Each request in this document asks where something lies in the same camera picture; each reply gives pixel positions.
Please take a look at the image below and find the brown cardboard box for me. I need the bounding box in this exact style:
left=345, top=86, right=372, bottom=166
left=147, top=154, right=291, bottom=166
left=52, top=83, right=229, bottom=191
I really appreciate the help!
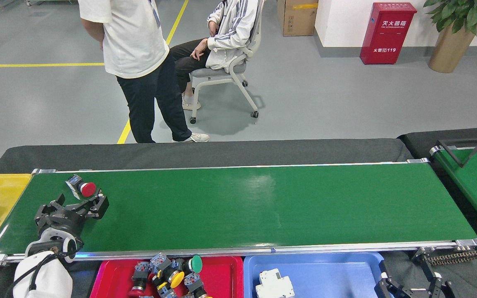
left=277, top=0, right=319, bottom=37

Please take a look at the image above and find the blue plastic tray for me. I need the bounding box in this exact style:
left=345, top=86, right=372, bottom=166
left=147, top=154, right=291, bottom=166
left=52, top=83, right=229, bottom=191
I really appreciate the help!
left=243, top=252, right=388, bottom=298

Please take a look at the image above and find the wide black table cloth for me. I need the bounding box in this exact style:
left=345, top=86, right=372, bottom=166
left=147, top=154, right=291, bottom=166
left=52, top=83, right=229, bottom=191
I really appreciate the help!
left=0, top=139, right=477, bottom=298

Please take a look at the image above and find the black cable bundle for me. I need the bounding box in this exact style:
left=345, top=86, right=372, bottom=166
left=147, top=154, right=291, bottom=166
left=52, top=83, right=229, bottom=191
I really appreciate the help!
left=435, top=130, right=477, bottom=168

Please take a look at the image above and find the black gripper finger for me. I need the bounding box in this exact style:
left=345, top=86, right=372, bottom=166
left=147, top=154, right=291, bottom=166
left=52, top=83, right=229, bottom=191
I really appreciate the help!
left=423, top=260, right=454, bottom=298
left=374, top=271, right=413, bottom=298

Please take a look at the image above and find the grey white office chair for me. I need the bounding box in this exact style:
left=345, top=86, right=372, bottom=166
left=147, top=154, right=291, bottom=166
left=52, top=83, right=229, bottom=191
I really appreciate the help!
left=189, top=0, right=266, bottom=125

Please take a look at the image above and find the red fire extinguisher cabinet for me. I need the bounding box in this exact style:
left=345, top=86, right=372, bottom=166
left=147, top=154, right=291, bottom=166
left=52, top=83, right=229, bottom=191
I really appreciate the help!
left=359, top=2, right=417, bottom=65

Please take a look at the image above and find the narrow black table cloth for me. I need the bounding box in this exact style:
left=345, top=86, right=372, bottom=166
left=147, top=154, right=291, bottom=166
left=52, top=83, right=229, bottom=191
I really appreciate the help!
left=398, top=126, right=477, bottom=298

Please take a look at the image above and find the long green conveyor belt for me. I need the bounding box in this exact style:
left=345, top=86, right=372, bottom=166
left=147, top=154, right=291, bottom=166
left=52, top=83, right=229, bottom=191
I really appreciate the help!
left=0, top=158, right=477, bottom=268

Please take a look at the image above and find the person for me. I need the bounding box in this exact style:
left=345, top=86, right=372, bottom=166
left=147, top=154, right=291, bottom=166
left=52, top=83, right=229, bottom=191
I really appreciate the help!
left=77, top=0, right=210, bottom=143
left=169, top=0, right=260, bottom=111

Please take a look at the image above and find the black drive chain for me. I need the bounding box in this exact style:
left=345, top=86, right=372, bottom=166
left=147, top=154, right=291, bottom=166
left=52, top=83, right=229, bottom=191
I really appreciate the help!
left=413, top=246, right=477, bottom=267

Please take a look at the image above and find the white circuit breaker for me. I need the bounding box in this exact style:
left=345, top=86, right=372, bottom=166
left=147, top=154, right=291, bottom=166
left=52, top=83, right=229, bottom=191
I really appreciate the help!
left=255, top=268, right=296, bottom=298

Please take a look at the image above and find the red plastic tray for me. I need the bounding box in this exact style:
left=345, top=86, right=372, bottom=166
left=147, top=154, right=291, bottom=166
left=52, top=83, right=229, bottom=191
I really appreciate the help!
left=90, top=256, right=244, bottom=298

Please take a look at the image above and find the metal rack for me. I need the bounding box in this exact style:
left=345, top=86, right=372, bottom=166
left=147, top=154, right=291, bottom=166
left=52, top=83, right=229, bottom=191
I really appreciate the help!
left=25, top=0, right=78, bottom=6

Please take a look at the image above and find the green push button switch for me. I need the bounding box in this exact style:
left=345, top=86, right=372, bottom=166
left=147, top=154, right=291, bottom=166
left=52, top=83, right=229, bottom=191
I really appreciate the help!
left=171, top=255, right=203, bottom=274

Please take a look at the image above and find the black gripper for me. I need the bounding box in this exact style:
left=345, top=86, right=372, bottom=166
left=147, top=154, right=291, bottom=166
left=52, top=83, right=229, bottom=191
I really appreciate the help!
left=35, top=190, right=109, bottom=238

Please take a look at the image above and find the potted plant in gold pot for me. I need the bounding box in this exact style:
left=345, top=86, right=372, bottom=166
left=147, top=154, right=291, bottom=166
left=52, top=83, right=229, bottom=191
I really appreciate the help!
left=423, top=0, right=477, bottom=74

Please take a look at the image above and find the yellow plastic tray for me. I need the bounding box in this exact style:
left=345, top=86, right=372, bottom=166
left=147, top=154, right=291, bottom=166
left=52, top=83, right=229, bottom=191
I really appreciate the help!
left=0, top=174, right=33, bottom=279

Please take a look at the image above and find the person's left hand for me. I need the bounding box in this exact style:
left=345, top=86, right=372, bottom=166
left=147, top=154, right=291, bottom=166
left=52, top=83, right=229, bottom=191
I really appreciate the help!
left=191, top=38, right=210, bottom=62

